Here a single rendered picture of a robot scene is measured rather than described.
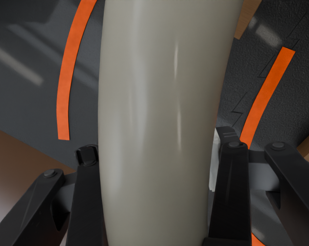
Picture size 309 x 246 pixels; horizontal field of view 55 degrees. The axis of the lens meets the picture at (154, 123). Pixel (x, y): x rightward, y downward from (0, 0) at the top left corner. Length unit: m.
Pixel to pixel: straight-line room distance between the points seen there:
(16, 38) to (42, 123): 0.33
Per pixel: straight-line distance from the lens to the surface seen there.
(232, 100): 1.09
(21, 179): 1.45
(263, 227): 1.40
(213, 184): 0.16
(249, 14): 0.92
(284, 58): 1.09
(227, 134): 0.17
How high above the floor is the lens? 1.04
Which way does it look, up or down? 67 degrees down
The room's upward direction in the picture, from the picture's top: 165 degrees counter-clockwise
